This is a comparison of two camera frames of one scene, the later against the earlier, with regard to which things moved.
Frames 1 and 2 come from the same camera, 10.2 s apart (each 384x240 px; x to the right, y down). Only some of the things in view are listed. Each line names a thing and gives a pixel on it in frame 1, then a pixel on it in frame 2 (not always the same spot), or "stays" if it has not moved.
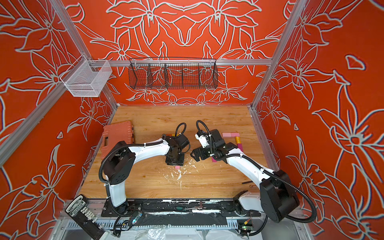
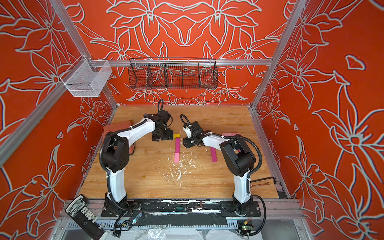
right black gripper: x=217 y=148 to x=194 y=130
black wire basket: x=168 y=73 stays
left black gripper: x=181 y=163 to x=169 y=136
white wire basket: x=87 y=78 stays
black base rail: x=179 y=213 stays
